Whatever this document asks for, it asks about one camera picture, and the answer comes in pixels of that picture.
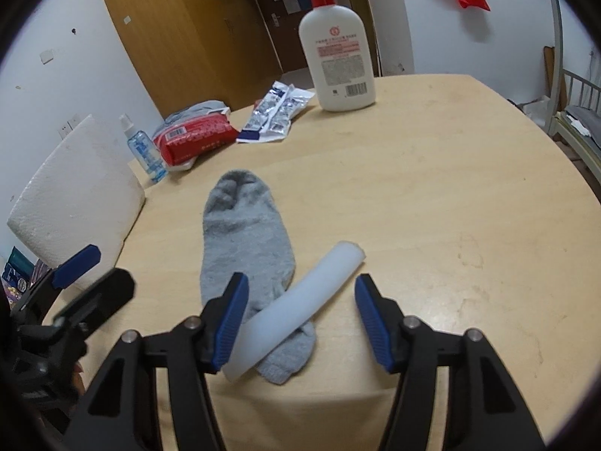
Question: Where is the blue printed box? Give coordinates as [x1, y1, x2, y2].
[2, 247, 52, 301]

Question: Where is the blue white plastic packet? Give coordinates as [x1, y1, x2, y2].
[236, 81, 316, 144]

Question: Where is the white plastic bag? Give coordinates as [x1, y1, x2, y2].
[521, 96, 552, 120]

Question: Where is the clear blue spray bottle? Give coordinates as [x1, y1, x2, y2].
[119, 114, 169, 185]

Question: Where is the red tissue pack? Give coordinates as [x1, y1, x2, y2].
[153, 112, 239, 167]

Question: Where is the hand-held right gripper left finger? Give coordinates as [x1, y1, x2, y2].
[68, 271, 249, 451]

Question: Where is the grey bed mattress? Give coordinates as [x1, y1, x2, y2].
[566, 103, 601, 151]

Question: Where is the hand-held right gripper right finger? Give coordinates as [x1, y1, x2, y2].
[354, 272, 548, 451]

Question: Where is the wooden board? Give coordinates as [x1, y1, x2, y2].
[544, 46, 557, 90]

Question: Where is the grey sock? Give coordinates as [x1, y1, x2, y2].
[199, 170, 317, 385]

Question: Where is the white foam tube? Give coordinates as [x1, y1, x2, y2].
[223, 241, 366, 382]

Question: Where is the dark brown door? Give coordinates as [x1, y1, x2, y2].
[246, 0, 329, 72]

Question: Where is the white lotion bottle red pump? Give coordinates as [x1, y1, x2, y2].
[299, 0, 378, 112]

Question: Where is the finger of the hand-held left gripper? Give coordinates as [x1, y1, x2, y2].
[9, 244, 101, 313]
[42, 268, 137, 339]

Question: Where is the white metal bed frame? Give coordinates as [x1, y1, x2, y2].
[545, 0, 601, 174]

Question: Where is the white foam box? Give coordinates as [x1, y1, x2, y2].
[7, 114, 146, 287]

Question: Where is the wooden wardrobe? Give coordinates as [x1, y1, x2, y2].
[92, 0, 285, 118]

